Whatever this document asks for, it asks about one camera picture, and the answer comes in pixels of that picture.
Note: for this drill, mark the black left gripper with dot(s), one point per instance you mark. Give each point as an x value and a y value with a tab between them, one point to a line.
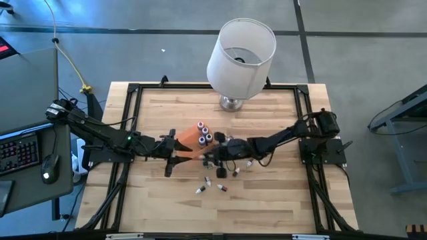
163	148

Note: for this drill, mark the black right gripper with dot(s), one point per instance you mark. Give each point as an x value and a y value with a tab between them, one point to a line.
237	150

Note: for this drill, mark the orange translucent plastic bin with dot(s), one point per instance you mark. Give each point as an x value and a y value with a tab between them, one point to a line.
190	135

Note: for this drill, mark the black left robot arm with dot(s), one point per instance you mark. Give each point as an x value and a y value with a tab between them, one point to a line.
100	131

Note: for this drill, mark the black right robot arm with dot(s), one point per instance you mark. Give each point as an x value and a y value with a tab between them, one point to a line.
283	136

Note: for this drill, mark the white shade table lamp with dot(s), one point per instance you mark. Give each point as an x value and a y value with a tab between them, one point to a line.
240	70

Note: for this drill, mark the white plastic box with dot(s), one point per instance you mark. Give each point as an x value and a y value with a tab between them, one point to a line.
77	160

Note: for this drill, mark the black computer mouse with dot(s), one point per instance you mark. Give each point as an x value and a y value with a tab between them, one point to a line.
50	170

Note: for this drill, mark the dark grey desk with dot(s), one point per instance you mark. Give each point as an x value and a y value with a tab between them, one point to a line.
33	191

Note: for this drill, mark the backlit computer keyboard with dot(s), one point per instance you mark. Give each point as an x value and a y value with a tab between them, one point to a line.
18	153

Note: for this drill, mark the grey computer monitor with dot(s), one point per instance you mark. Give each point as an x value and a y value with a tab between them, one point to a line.
26	90

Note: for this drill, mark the black tablet device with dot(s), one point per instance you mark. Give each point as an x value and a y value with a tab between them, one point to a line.
5	198

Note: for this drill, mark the blue grey metal table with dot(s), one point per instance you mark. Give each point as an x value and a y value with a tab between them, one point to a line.
397	113

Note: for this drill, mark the black device red display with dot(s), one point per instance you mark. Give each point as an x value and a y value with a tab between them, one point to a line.
5	48

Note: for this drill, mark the black yellow striped block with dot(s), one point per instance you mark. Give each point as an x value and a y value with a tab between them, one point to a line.
417	230

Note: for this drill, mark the black chair base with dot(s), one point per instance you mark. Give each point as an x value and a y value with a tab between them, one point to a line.
8	10

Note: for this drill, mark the black aluminium table frame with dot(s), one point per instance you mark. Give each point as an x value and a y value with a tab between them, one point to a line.
200	86

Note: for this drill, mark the black metal post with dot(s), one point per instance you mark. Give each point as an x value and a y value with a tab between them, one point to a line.
95	108

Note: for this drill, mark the white table edge bracket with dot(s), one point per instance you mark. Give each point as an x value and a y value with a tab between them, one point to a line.
123	236
310	237

